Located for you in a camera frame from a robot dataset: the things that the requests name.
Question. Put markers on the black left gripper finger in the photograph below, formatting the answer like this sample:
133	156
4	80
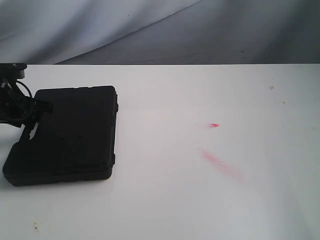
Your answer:
41	107

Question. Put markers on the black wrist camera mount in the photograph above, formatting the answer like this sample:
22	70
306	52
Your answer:
12	71

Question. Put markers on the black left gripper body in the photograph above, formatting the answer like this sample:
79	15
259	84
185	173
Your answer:
16	103

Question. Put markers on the white backdrop cloth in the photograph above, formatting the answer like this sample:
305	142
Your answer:
159	32

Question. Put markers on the black plastic carrying case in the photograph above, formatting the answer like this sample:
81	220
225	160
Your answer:
73	142

